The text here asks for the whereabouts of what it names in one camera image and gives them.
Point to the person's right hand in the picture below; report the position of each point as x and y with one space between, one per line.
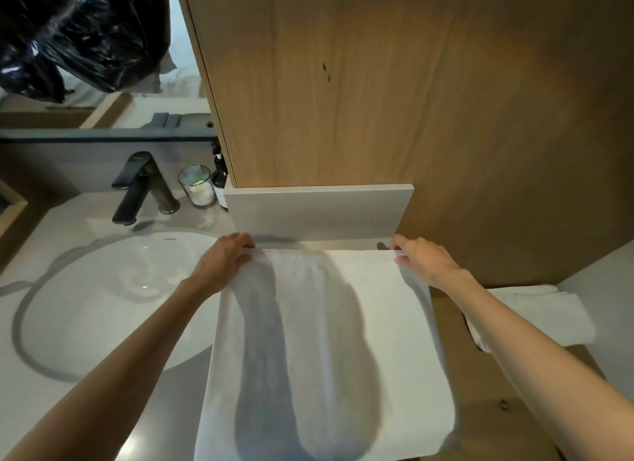
431 262

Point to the person's left hand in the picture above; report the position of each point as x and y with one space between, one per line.
223 267

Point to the white towel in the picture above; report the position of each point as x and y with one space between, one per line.
545 317
406 351

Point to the person's left forearm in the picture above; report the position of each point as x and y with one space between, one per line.
99 376

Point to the person's right forearm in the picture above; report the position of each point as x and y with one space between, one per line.
545 356

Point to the glass jar with cotton pads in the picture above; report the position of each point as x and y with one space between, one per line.
198 190

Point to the dark pump bottle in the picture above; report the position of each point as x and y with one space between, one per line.
220 181

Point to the grey stone backsplash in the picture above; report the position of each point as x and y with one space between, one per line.
317 213

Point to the black faucet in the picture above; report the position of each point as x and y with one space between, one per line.
138 183

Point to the white oval sink basin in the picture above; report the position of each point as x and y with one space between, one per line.
99 297

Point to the wooden back panel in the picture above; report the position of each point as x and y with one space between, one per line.
446 104

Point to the metal door hinge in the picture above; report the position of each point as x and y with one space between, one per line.
505 404

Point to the wall mirror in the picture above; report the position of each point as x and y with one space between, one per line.
163 104

